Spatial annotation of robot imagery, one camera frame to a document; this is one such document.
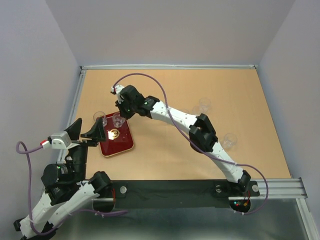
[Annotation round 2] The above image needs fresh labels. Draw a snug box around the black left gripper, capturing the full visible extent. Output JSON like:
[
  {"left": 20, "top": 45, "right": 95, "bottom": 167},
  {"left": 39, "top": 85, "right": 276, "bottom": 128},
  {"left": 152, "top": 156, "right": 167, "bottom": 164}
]
[{"left": 66, "top": 116, "right": 108, "bottom": 180}]

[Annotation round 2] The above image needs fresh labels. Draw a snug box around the clear glass from corner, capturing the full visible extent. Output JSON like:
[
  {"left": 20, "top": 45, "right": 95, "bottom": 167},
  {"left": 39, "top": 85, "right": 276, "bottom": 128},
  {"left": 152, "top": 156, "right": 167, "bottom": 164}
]
[{"left": 93, "top": 111, "right": 108, "bottom": 127}]

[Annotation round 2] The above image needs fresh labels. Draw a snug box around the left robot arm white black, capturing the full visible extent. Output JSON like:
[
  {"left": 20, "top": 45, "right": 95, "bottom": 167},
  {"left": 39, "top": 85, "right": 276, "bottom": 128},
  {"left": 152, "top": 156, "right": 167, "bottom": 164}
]
[{"left": 13, "top": 118, "right": 112, "bottom": 240}]

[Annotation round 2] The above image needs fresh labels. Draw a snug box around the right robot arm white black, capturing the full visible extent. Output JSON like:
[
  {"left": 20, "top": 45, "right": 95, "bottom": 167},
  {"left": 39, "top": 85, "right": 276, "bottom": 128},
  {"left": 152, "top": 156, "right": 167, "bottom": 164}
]
[{"left": 111, "top": 85, "right": 251, "bottom": 195}]

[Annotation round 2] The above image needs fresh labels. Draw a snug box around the red tray with gold rim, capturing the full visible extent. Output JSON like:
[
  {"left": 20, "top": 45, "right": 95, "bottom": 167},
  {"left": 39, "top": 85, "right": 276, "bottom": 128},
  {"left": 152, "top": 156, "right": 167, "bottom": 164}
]
[{"left": 99, "top": 111, "right": 134, "bottom": 158}]

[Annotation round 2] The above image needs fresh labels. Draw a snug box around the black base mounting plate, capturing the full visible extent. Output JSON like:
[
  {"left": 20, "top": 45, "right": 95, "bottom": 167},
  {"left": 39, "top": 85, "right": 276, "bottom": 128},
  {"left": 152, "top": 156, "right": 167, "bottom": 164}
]
[{"left": 93, "top": 179, "right": 260, "bottom": 211}]

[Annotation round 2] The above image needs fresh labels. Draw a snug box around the clear glass lone right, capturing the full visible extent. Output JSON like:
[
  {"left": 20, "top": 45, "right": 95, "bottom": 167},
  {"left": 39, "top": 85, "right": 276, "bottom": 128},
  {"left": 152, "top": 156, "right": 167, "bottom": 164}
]
[{"left": 221, "top": 133, "right": 238, "bottom": 150}]

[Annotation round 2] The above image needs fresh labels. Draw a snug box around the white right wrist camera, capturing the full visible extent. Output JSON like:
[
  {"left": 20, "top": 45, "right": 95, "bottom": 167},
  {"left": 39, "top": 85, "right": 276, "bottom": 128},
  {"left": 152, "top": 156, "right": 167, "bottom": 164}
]
[{"left": 110, "top": 84, "right": 124, "bottom": 104}]

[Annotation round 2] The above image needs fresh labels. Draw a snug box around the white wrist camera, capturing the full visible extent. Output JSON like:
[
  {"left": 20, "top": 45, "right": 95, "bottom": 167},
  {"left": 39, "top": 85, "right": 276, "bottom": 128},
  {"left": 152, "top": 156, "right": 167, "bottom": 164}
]
[
  {"left": 40, "top": 131, "right": 72, "bottom": 150},
  {"left": 110, "top": 84, "right": 124, "bottom": 104}
]

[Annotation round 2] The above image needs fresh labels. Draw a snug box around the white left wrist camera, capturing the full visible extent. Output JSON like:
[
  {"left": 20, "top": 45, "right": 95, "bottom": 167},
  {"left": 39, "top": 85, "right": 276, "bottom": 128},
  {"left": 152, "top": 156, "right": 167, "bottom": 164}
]
[{"left": 40, "top": 131, "right": 72, "bottom": 150}]

